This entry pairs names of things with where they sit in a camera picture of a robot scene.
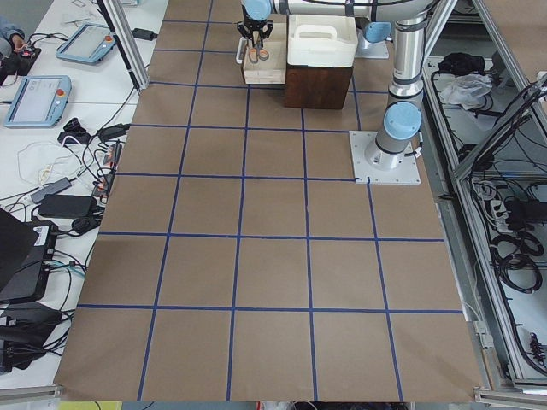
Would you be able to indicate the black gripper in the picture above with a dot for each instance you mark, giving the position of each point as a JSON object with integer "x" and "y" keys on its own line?
{"x": 255, "y": 22}

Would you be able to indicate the orange grey scissors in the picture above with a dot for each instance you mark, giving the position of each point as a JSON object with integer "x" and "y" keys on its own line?
{"x": 256, "y": 51}

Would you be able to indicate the white drawer handle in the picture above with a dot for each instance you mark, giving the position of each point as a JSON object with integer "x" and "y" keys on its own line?
{"x": 241, "y": 50}

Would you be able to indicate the light wooden drawer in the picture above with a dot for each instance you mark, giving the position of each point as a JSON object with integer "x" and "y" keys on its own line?
{"x": 270, "y": 72}

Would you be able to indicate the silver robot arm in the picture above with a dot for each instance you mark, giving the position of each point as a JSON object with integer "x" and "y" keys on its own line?
{"x": 391, "y": 45}

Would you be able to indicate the dark wooden drawer cabinet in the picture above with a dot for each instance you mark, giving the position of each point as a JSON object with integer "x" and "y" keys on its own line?
{"x": 316, "y": 87}

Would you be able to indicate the person hand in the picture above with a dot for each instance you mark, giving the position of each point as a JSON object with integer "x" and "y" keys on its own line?
{"x": 18, "y": 43}

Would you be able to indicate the white foam tray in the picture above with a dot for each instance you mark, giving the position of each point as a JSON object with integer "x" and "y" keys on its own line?
{"x": 321, "y": 41}

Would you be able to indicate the blue teach pendant far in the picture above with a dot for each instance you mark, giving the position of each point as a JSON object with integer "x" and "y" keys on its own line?
{"x": 88, "y": 45}

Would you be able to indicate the blue teach pendant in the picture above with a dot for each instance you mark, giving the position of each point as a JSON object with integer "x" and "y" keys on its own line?
{"x": 39, "y": 102}
{"x": 88, "y": 45}

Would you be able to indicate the blue teach pendant near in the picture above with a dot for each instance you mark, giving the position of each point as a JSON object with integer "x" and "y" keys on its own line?
{"x": 39, "y": 102}

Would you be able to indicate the black power adapter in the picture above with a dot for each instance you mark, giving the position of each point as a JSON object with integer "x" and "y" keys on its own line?
{"x": 66, "y": 206}

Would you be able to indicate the black laptop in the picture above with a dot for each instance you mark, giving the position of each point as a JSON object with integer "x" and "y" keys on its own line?
{"x": 26, "y": 247}

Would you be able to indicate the aluminium frame post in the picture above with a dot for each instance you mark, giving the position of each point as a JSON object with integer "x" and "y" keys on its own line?
{"x": 113, "y": 13}

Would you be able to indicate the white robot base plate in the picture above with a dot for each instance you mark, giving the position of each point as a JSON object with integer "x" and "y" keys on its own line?
{"x": 373, "y": 166}

